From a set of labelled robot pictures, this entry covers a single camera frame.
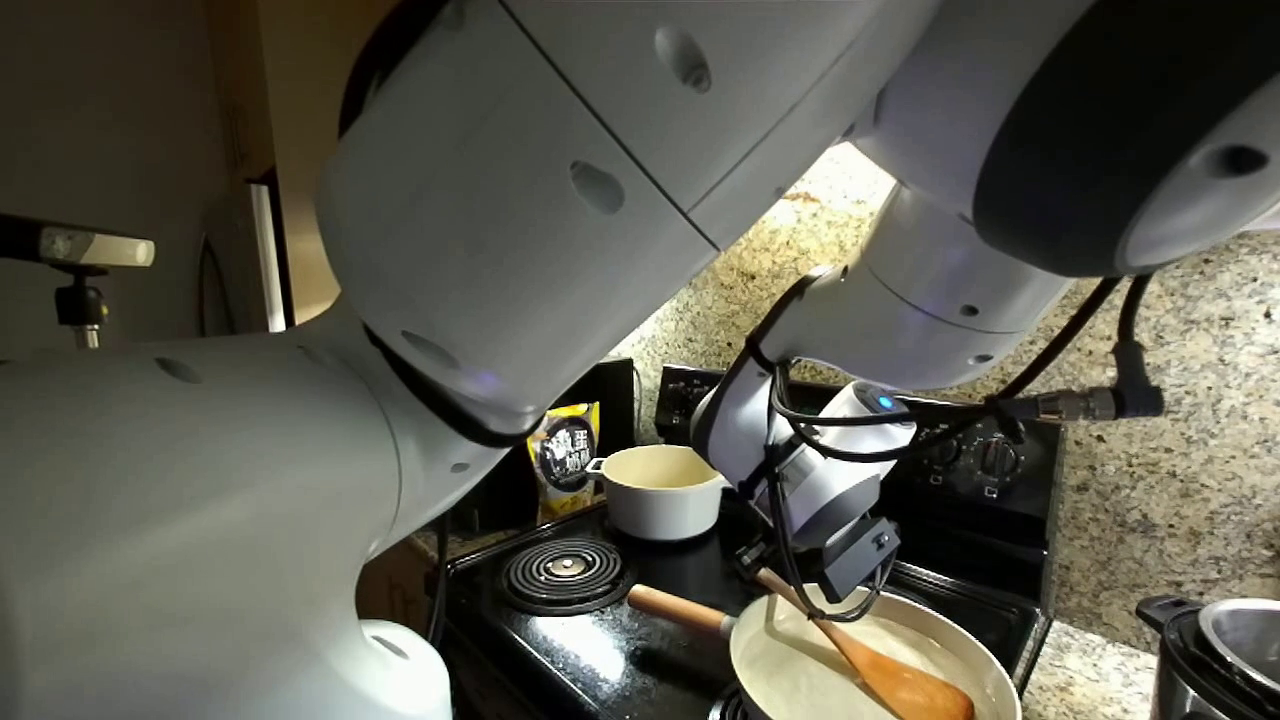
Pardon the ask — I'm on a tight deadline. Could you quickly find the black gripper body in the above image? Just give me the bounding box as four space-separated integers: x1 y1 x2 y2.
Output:
789 515 898 624

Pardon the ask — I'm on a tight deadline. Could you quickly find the wooden spoon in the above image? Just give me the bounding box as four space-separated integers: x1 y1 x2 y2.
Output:
756 569 977 720

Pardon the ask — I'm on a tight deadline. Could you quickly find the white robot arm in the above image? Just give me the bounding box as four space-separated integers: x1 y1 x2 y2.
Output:
0 0 1280 720

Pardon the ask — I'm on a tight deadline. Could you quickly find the yellow black snack bag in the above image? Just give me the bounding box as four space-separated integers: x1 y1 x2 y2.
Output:
525 400 601 518

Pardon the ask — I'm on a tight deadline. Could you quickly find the black electric stove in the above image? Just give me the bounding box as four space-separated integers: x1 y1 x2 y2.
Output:
442 423 1060 720

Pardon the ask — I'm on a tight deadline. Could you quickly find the stainless pressure cooker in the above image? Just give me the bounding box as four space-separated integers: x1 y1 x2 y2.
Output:
1135 594 1280 720

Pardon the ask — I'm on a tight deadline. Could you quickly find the cream frying pan wooden handle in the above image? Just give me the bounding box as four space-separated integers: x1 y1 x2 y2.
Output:
623 584 1023 720

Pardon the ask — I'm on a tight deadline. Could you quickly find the cream pot with handles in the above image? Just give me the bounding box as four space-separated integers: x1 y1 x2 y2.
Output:
594 442 725 542

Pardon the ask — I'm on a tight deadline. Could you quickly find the camera on tripod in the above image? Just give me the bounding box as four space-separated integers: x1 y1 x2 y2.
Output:
0 216 156 346

